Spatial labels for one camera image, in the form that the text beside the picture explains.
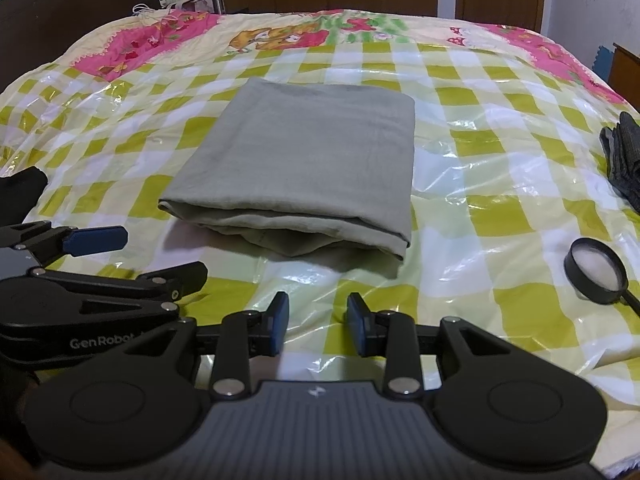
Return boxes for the dark grey pants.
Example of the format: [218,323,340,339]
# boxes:
[599,111,640,201]

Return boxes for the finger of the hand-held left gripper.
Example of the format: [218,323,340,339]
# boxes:
[0,221,129,263]
[29,261,209,307]

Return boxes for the checkered printed blanket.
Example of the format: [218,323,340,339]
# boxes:
[0,9,640,476]

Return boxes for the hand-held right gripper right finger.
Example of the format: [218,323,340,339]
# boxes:
[346,292,505,401]

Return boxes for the brown wooden cabinet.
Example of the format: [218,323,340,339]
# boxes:
[607,42,640,111]

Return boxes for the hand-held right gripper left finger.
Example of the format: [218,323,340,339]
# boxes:
[142,291,291,401]

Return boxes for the dark wooden headboard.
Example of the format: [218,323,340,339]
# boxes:
[0,0,161,93]

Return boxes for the black cloth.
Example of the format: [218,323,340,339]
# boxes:
[0,166,49,226]

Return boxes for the grey-green pants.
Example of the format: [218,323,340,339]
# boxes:
[157,77,417,263]

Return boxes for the blue foam mat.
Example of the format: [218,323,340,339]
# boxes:
[592,46,615,81]

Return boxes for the black magnifying glass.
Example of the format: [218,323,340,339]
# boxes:
[564,237,640,317]

